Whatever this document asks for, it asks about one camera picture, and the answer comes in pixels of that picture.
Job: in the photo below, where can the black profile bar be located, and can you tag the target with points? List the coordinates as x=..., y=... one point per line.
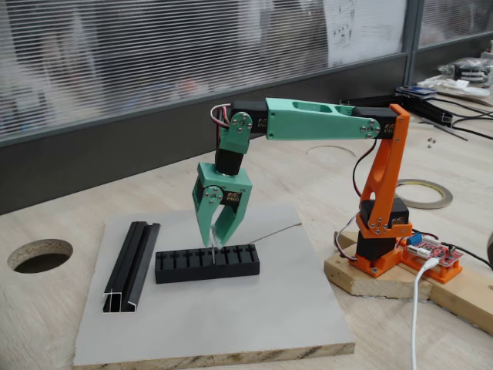
x=427, y=112

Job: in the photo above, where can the long wooden base plank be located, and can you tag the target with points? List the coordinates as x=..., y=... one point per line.
x=462, y=297

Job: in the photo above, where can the thin metal pin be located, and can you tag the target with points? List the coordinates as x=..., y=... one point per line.
x=212, y=256

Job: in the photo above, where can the orange 3D-printed circuit board mount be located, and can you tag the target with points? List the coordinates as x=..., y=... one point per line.
x=443, y=273

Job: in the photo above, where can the red controller board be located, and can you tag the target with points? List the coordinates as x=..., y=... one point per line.
x=435, y=250

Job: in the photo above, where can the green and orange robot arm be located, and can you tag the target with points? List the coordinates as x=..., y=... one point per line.
x=316, y=123

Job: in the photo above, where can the brown cardboard sheet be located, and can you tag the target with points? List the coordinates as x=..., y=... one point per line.
x=477, y=98

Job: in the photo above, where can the clear plastic parts bag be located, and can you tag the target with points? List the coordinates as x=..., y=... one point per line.
x=468, y=69

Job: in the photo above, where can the dark round object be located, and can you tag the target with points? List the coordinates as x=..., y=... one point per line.
x=490, y=250

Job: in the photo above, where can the white packets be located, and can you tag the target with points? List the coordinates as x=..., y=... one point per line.
x=458, y=85

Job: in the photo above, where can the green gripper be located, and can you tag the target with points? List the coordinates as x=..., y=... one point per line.
x=231, y=194

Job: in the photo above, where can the blue card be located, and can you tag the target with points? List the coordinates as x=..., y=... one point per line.
x=416, y=91

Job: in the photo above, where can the printed paper sheet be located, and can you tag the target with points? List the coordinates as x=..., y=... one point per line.
x=366, y=31

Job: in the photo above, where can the grey board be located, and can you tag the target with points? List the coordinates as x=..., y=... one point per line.
x=215, y=320

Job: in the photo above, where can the black slotted holder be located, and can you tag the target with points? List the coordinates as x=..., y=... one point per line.
x=208, y=271

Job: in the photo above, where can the angled wooden base block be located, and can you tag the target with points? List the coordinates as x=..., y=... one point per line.
x=377, y=285

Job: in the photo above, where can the tape roll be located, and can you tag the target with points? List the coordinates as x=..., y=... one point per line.
x=443, y=202

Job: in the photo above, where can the black aluminium profile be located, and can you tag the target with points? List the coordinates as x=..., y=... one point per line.
x=129, y=266

